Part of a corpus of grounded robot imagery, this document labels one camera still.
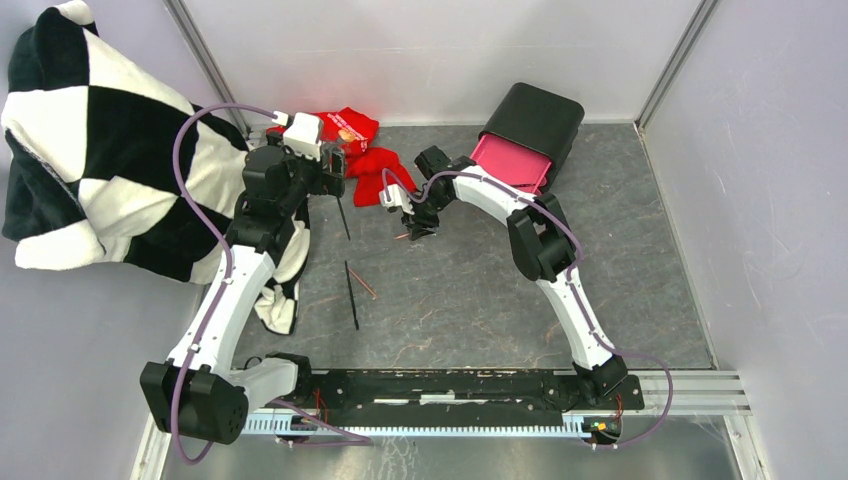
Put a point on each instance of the black white checkered blanket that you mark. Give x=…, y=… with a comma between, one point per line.
x=109, y=164

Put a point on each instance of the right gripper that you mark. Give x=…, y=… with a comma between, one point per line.
x=418, y=226

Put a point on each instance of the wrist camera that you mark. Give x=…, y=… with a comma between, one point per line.
x=302, y=133
x=394, y=198

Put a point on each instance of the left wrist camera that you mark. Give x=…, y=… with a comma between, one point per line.
x=302, y=133

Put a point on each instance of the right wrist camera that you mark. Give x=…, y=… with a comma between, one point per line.
x=394, y=198

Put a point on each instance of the black thin brush stick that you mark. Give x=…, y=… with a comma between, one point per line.
x=354, y=314

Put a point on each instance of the red cloth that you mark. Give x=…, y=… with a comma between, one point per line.
x=371, y=167

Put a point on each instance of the black pink drawer organizer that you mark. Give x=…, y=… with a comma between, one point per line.
x=529, y=136

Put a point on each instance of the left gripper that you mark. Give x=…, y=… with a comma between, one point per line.
x=329, y=183

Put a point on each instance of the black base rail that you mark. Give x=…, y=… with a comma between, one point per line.
x=350, y=398

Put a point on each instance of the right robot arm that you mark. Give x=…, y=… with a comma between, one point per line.
x=543, y=248

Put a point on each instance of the rose pencil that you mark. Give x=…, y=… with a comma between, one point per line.
x=363, y=283

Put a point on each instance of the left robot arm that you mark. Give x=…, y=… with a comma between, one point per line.
x=196, y=392

